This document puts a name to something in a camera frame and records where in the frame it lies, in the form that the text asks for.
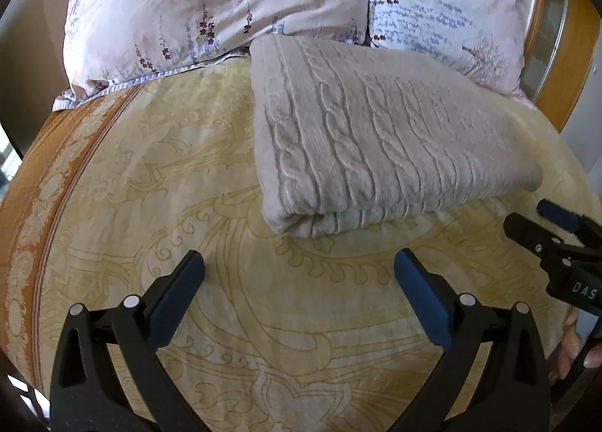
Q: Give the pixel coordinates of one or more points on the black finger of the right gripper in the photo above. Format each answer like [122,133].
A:
[587,231]
[531,236]

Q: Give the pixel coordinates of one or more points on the beige cable-knit sweater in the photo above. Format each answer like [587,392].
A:
[346,136]

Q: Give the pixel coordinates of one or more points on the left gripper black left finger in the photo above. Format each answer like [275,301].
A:
[107,375]

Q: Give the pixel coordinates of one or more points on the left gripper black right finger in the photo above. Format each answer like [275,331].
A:
[491,375]

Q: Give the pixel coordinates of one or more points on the pink floral pillow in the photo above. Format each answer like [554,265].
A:
[481,39]

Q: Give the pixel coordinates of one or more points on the cream patterned bedspread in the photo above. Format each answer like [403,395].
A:
[285,334]

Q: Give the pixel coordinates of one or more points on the person's right hand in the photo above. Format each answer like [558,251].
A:
[567,350]

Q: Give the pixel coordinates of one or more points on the wooden headboard with mirror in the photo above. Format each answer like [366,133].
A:
[561,38]

